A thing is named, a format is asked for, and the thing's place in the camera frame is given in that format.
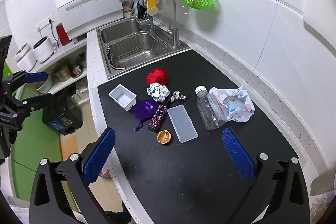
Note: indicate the white countertop dishwasher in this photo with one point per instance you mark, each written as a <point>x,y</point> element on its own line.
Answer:
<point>86,8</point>

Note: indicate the dark patterned box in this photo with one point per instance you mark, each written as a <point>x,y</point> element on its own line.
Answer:
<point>157,119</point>

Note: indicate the pink bottle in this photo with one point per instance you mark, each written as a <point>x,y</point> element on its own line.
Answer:
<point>126,8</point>

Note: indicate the black counter mat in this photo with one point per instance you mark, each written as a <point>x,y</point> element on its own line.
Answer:
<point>183,174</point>

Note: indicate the pink trash bin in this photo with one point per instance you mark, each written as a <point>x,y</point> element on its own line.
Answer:
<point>103,173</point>

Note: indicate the red crumpled cloth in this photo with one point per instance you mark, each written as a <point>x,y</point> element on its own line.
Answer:
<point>157,76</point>

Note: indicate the yellow scraper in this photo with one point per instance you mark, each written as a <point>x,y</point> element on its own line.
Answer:
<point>151,6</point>

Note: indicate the white wall socket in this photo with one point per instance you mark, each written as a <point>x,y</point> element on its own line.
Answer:
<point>44,22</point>

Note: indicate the slim gooseneck faucet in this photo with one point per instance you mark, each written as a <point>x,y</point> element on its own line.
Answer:
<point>174,39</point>

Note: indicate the steel pot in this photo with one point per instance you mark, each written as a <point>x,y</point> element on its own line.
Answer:
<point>61,73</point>

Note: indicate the clear plastic tray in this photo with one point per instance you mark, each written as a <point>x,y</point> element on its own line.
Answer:
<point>182,124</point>

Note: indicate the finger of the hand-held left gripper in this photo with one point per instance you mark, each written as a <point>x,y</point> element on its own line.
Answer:
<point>39,100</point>
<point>35,77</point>

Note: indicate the dark cloth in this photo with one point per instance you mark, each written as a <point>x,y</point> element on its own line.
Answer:
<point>141,10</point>

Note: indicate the crumpled paper ball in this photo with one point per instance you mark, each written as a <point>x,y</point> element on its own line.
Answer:
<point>157,92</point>

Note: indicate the white storage shelf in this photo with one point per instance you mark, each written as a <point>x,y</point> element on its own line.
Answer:
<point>68,54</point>

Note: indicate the stainless steel sink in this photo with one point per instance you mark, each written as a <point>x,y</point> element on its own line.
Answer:
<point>123,28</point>

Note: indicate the white rice cooker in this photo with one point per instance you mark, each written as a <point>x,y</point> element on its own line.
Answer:
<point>43,49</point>
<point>25,57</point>

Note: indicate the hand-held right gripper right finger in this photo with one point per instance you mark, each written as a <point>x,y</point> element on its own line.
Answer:
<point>237,155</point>

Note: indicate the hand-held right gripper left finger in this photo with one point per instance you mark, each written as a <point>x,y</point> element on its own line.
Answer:
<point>99,153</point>

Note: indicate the walnut shell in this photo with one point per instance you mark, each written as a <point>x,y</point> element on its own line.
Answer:
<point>164,138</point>

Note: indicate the crumpled plastic wrapper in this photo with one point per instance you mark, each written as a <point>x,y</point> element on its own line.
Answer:
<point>239,106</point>

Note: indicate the white plastic tray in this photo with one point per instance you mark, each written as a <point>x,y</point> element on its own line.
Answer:
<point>122,98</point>

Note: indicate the clear plastic bottle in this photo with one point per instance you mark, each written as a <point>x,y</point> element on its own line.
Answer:
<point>211,111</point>

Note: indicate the red kettle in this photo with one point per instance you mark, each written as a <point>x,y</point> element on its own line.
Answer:
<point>63,33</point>

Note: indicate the blue and white bottle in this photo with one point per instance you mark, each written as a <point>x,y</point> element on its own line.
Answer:
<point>136,2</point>

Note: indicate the black box with blue label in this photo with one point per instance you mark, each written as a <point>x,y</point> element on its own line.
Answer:
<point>63,116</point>

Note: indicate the light green bowl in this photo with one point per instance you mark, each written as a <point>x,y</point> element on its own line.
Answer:
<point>43,86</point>

